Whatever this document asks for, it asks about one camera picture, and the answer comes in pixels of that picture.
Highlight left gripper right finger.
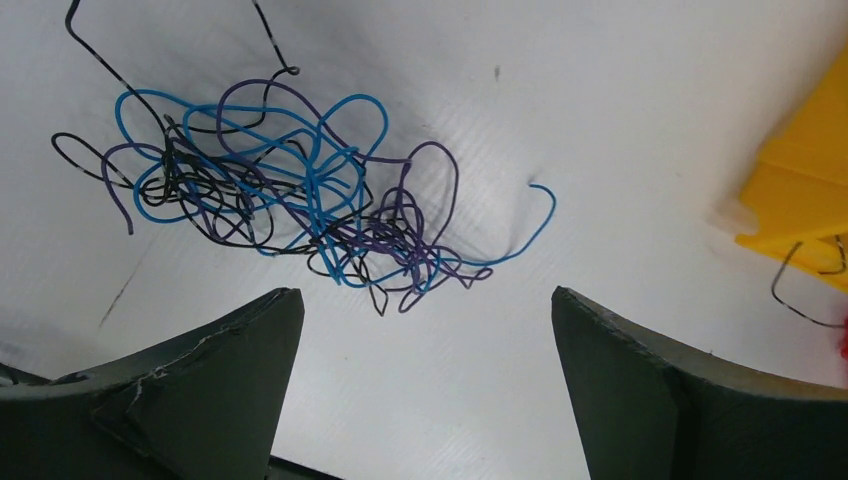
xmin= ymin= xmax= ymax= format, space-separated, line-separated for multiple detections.
xmin=551 ymin=287 xmax=847 ymax=479

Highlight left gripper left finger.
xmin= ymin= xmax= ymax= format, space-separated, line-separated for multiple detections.
xmin=1 ymin=288 xmax=304 ymax=479

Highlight black striped single wire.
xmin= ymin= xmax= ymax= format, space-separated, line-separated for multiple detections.
xmin=770 ymin=235 xmax=848 ymax=331

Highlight blue wire bundle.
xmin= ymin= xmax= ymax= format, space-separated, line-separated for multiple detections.
xmin=51 ymin=0 xmax=558 ymax=318

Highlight red plastic bin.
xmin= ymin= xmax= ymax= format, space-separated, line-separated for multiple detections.
xmin=839 ymin=329 xmax=848 ymax=361

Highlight yellow plastic bin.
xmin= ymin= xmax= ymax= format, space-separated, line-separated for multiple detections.
xmin=736 ymin=51 xmax=847 ymax=291

